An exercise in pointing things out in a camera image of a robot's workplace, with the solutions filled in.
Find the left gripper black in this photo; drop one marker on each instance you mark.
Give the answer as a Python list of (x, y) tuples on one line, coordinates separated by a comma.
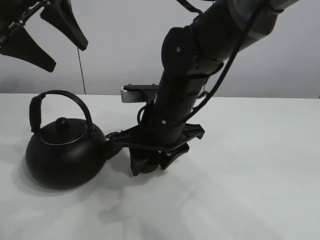
[(16, 42)]

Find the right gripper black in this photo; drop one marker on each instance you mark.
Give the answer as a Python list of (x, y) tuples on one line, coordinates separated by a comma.
[(145, 146)]

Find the black round teapot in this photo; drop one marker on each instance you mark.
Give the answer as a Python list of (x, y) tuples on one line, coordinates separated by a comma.
[(67, 152)]

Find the small black teacup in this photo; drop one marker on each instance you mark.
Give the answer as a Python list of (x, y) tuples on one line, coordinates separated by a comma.
[(149, 167)]

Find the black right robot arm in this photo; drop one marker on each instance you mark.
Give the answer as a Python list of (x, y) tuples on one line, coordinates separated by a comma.
[(195, 60)]

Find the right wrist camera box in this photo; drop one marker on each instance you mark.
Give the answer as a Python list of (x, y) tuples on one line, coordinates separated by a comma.
[(132, 93)]

